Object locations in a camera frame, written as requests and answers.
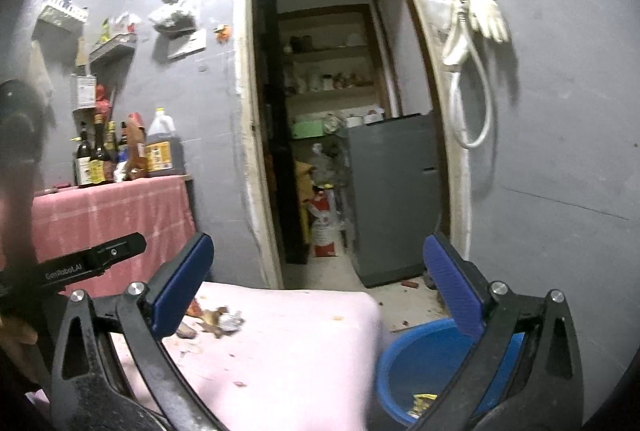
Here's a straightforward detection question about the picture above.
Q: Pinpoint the trash pile in bucket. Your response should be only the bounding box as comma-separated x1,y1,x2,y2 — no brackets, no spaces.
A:
408,393,437,419

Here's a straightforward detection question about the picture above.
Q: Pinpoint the orange trash scrap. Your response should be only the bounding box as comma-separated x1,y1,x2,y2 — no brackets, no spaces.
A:
186,298,244,339

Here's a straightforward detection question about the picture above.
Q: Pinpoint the left hand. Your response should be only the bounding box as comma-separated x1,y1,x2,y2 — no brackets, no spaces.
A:
1,316,38,383

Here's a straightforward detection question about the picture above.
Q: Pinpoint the blue plastic bucket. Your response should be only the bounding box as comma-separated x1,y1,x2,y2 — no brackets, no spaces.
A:
374,316,526,428

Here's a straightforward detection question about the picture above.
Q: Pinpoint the dark glass bottle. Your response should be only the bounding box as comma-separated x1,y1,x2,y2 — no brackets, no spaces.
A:
89,114,114,185

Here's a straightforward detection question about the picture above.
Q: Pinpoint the red checkered cloth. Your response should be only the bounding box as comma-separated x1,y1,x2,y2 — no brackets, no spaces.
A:
32,177,195,298

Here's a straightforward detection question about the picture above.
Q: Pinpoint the pink striped table cloth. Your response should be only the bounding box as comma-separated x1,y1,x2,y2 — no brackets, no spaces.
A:
111,283,382,430

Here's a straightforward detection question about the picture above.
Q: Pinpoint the brown sauce bottle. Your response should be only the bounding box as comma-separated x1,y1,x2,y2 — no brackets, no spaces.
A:
125,113,148,181

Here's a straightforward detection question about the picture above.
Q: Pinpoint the large oil jug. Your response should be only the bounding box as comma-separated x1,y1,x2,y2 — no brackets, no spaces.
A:
145,107,186,177

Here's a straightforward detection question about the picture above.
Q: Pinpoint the grey cabinet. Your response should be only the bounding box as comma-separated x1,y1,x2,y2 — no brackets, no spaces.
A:
348,114,442,288

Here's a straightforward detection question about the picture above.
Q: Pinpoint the green box on shelf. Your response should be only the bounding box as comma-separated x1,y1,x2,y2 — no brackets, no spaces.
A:
291,119,324,140

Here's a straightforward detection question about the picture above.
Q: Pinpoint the white rubber glove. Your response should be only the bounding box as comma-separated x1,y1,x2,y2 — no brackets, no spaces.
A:
451,0,510,43

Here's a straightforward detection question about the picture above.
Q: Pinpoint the wall shelf rack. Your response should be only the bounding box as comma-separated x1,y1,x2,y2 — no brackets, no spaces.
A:
89,32,138,65

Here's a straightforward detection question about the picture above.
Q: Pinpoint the white hose loop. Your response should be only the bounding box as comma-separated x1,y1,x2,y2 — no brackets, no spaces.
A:
441,10,496,151

